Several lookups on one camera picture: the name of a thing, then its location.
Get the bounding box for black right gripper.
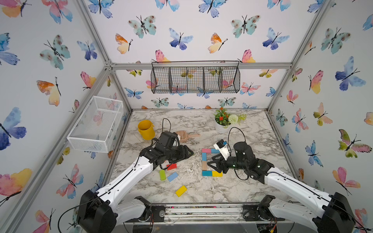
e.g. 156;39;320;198
206;152;248;174

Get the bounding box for white flower pot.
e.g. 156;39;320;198
214;121;232;134

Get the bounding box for light blue building block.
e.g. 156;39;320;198
202;152;207;161

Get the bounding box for light green building block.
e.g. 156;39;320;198
159;170;167;181

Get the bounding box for yellow cup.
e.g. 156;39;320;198
138;120;155;140

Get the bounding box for white mesh wall basket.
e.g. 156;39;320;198
67;96;123;153

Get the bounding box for natural wood building block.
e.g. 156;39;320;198
202;161;207;171

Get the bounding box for artificial green flower plant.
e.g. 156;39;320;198
214;107;247;128

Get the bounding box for teal building block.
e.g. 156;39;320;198
202;170;213;177

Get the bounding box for sky blue short block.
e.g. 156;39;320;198
211;149;220;154

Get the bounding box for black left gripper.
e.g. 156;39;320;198
164;145;193;163

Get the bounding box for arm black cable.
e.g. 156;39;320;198
57;117;173;233
226;126;362;233

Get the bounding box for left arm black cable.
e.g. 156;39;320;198
57;117;173;233

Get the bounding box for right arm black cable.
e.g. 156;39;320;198
226;126;362;233

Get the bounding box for black wire wall basket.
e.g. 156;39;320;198
148;61;241;94

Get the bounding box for small yellow building block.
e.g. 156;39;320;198
212;171;223;177

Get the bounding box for beige plastic slotted scoop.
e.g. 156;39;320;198
176;131;201;143

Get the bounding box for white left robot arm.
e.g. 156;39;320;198
77;132;194;233

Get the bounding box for yellow long building block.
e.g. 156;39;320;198
175;185;187;197

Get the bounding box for pale blue building block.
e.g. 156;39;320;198
167;172;178;182

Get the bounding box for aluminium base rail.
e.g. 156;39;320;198
125;203;289;225

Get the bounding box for red building block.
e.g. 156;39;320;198
166;164;177;170

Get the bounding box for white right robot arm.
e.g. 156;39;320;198
208;140;357;233

